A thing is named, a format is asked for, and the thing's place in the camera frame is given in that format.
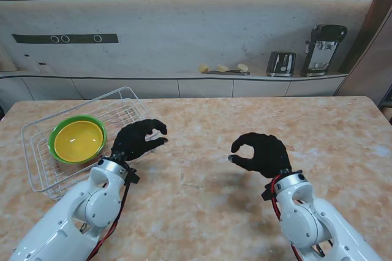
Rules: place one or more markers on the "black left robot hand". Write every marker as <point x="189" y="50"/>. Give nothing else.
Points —
<point x="134" y="141"/>

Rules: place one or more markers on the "white counter cabinets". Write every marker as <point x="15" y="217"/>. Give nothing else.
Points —
<point x="205" y="88"/>

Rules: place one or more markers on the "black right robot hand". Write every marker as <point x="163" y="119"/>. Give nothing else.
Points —
<point x="266" y="157"/>

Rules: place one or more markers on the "pale yellow bread piece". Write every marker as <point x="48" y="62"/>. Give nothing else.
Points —
<point x="223" y="67"/>
<point x="242" y="67"/>
<point x="203" y="68"/>

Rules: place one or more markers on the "black wall strip with rings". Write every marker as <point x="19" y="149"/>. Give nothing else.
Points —
<point x="79" y="38"/>

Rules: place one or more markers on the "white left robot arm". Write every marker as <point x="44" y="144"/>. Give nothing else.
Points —
<point x="79" y="212"/>

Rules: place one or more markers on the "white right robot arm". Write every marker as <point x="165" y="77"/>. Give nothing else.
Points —
<point x="309" y="221"/>

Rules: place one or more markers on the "green plastic bowl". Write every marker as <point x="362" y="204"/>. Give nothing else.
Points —
<point x="55" y="133"/>

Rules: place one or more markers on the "black silver coffee machine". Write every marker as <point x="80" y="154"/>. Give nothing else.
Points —
<point x="321" y="49"/>

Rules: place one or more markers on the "black toaster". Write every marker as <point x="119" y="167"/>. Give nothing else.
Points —
<point x="280" y="64"/>

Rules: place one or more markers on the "yellow plastic bowl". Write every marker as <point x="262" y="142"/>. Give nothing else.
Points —
<point x="78" y="141"/>

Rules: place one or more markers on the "dark serving board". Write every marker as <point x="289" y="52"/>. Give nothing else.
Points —
<point x="226" y="73"/>

